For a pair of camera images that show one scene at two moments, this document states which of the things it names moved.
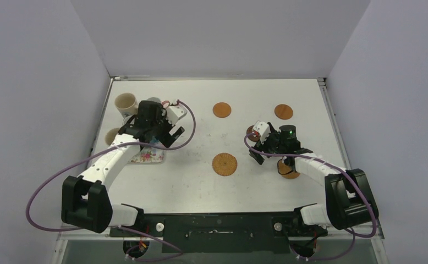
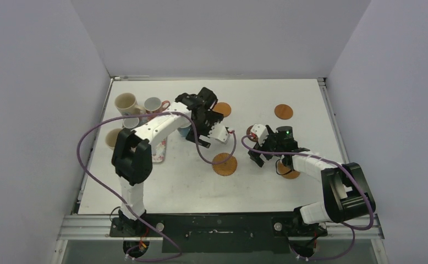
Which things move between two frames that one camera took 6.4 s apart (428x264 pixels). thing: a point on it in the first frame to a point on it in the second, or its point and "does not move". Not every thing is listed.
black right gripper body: [262, 149] does not move
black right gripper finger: [257, 156] does not move
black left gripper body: [161, 126] to [203, 126]
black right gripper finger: [258, 158] does not move
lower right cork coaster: [285, 170] does not move
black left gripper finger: [153, 139] to [190, 136]
